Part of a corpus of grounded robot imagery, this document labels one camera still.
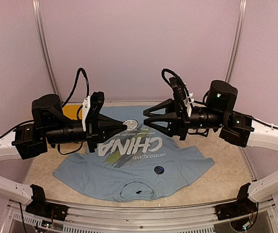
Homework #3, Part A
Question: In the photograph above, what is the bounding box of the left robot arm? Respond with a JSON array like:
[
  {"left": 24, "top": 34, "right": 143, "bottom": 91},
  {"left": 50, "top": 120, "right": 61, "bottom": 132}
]
[{"left": 0, "top": 92, "right": 127, "bottom": 161}]

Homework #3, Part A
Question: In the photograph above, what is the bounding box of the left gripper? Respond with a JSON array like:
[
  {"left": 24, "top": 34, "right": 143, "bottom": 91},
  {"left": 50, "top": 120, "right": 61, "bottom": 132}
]
[{"left": 44, "top": 114, "right": 127, "bottom": 153}]

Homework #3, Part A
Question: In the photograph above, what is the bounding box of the left aluminium frame post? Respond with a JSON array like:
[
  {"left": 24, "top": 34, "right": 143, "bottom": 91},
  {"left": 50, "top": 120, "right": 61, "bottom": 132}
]
[{"left": 32, "top": 0, "right": 61, "bottom": 96}]

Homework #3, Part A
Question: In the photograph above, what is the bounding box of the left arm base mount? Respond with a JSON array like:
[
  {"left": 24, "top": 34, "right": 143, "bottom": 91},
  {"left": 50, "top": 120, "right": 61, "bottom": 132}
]
[{"left": 26, "top": 201, "right": 69, "bottom": 221}]

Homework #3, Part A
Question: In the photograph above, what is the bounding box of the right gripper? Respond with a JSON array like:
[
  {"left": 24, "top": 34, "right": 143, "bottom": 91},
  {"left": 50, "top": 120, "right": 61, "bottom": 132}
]
[{"left": 143, "top": 98, "right": 226, "bottom": 141}]

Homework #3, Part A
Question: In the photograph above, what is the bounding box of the yellow plastic basket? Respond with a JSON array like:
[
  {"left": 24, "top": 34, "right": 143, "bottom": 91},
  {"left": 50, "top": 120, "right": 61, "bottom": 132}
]
[{"left": 62, "top": 103, "right": 82, "bottom": 120}]

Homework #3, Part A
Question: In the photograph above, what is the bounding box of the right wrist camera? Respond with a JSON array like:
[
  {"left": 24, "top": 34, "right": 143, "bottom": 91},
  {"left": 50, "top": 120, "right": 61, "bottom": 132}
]
[{"left": 169, "top": 77, "right": 194, "bottom": 117}]

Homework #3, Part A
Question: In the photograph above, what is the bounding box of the silver round brooch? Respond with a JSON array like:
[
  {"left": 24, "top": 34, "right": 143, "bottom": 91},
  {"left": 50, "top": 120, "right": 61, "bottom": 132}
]
[{"left": 123, "top": 119, "right": 138, "bottom": 131}]

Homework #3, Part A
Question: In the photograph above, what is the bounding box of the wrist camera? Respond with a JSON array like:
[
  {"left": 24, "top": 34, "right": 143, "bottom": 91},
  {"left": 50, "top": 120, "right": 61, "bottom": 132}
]
[
  {"left": 82, "top": 91, "right": 105, "bottom": 132},
  {"left": 169, "top": 77, "right": 194, "bottom": 117}
]

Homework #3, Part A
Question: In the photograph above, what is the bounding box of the blue round brooch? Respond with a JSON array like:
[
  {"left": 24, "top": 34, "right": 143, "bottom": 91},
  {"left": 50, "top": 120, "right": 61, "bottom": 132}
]
[{"left": 154, "top": 166, "right": 164, "bottom": 174}]

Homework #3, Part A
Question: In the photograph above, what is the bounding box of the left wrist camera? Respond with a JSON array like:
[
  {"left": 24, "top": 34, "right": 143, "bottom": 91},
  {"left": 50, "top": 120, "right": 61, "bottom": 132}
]
[{"left": 82, "top": 91, "right": 105, "bottom": 132}]

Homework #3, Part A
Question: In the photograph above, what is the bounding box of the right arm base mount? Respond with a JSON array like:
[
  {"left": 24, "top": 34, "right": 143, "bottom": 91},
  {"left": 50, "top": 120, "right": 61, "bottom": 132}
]
[{"left": 215, "top": 202, "right": 257, "bottom": 221}]

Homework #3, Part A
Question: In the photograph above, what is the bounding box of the light blue printed t-shirt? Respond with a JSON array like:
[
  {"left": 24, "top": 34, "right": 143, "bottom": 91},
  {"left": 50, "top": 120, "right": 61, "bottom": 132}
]
[{"left": 53, "top": 106, "right": 214, "bottom": 202}]

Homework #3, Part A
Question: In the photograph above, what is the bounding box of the front aluminium rail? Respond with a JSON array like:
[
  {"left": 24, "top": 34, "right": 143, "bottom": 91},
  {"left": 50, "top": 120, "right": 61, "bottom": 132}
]
[{"left": 0, "top": 191, "right": 278, "bottom": 233}]

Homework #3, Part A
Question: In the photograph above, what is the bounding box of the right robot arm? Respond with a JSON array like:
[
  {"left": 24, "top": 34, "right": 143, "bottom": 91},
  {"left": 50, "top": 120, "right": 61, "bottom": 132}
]
[{"left": 143, "top": 78, "right": 278, "bottom": 151}]

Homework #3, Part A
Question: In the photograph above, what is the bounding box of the aluminium frame post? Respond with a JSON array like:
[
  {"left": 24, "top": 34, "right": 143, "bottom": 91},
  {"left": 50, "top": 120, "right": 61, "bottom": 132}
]
[
  {"left": 32, "top": 0, "right": 61, "bottom": 96},
  {"left": 225, "top": 0, "right": 247, "bottom": 84}
]

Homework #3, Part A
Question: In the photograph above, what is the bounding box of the right aluminium frame post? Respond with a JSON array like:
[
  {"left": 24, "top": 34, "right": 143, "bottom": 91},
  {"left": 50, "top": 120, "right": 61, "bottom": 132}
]
[{"left": 225, "top": 0, "right": 247, "bottom": 84}]

